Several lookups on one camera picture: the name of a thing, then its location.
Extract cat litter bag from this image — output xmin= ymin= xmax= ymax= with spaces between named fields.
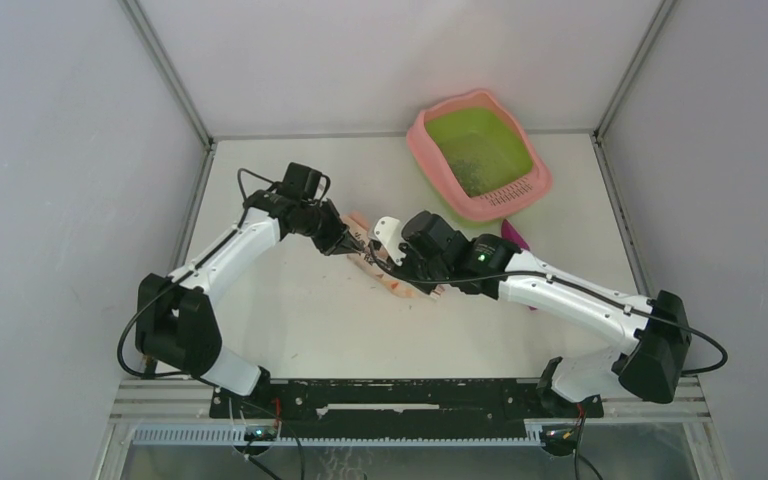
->
xmin=341 ymin=211 xmax=445 ymax=300

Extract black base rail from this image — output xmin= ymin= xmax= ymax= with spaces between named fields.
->
xmin=209 ymin=378 xmax=604 ymax=440

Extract magenta plastic scoop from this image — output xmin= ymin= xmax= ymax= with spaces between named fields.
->
xmin=500 ymin=219 xmax=539 ymax=312

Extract left black cable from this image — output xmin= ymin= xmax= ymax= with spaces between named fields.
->
xmin=116 ymin=167 xmax=332 ymax=380

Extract black cable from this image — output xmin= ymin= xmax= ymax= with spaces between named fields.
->
xmin=367 ymin=241 xmax=730 ymax=480
xmin=116 ymin=167 xmax=332 ymax=380

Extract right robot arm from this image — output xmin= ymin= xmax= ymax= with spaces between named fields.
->
xmin=369 ymin=211 xmax=691 ymax=416

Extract green litter granules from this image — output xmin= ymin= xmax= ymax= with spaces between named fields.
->
xmin=448 ymin=157 xmax=503 ymax=197

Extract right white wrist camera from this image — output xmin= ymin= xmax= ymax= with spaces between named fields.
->
xmin=368 ymin=216 xmax=407 ymax=266

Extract pink green litter box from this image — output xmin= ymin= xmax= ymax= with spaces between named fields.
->
xmin=406 ymin=89 xmax=553 ymax=224

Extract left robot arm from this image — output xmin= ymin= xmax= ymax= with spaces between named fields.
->
xmin=123 ymin=163 xmax=361 ymax=417

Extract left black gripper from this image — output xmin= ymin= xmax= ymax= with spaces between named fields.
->
xmin=295 ymin=199 xmax=364 ymax=257

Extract right black cable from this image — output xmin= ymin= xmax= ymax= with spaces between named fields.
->
xmin=367 ymin=241 xmax=730 ymax=480

